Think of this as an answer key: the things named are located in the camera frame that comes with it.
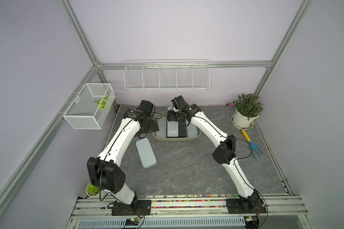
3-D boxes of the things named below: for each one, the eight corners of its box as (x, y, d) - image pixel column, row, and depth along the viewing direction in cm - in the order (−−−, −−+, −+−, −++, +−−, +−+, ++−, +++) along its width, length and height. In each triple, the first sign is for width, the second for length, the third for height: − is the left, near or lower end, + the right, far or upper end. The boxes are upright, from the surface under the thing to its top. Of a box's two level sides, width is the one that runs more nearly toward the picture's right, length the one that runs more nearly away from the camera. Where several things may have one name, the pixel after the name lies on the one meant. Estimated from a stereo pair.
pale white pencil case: (143, 169, 88) (143, 168, 87) (135, 142, 100) (135, 141, 99) (158, 163, 91) (157, 162, 89) (148, 138, 103) (148, 136, 101)
